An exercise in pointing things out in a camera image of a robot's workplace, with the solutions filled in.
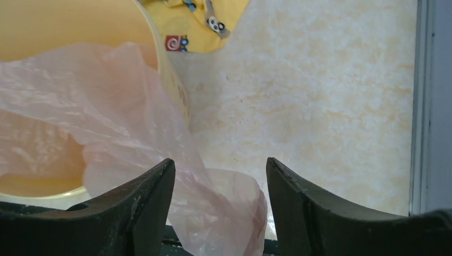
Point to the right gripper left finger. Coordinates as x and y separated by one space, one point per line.
127 220

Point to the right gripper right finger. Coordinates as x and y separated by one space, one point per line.
310 220

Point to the translucent pink plastic bag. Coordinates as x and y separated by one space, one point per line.
103 111

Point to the yellow printed wrapper bag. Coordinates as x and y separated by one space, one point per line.
198 26

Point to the yellow trash bin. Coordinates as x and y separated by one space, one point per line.
32 27

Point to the right aluminium frame post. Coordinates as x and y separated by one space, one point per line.
430 167

